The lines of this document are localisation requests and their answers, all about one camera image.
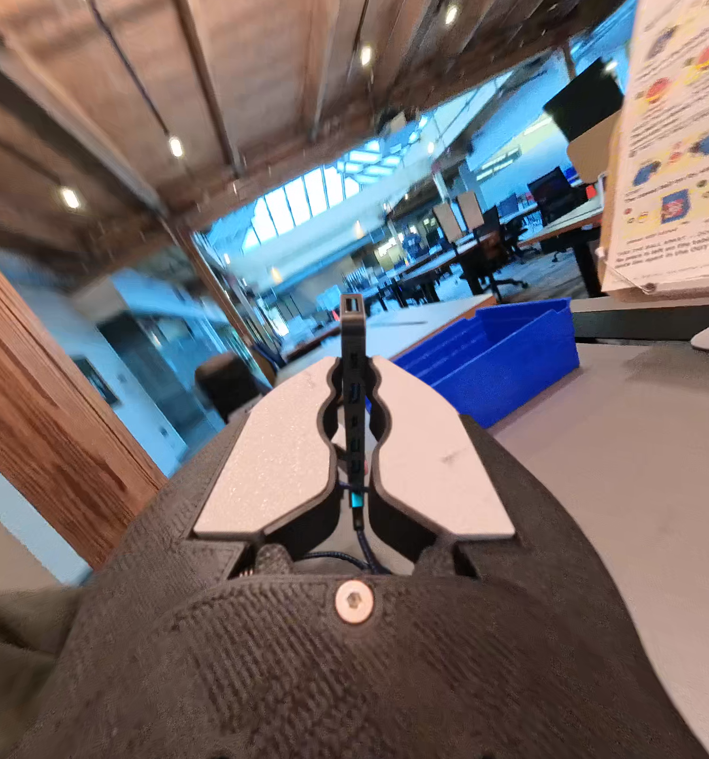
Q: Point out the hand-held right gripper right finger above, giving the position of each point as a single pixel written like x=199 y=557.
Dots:
x=437 y=468

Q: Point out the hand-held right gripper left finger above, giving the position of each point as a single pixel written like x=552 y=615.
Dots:
x=265 y=462

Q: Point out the grey usb hub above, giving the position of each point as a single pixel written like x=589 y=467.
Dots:
x=353 y=356

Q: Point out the grey desk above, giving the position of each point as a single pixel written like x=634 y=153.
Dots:
x=627 y=474

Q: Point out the black office chair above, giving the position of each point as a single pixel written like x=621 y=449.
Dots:
x=227 y=382

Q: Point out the blue plastic bin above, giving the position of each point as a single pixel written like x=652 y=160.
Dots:
x=497 y=356

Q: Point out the neighbouring grey table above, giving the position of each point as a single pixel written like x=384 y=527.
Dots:
x=402 y=326

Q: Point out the wooden pillar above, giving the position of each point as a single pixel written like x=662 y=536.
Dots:
x=52 y=427

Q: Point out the person's olive clothing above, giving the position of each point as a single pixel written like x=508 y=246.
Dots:
x=10 y=652

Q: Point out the printed instruction sheet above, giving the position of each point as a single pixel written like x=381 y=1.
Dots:
x=674 y=148

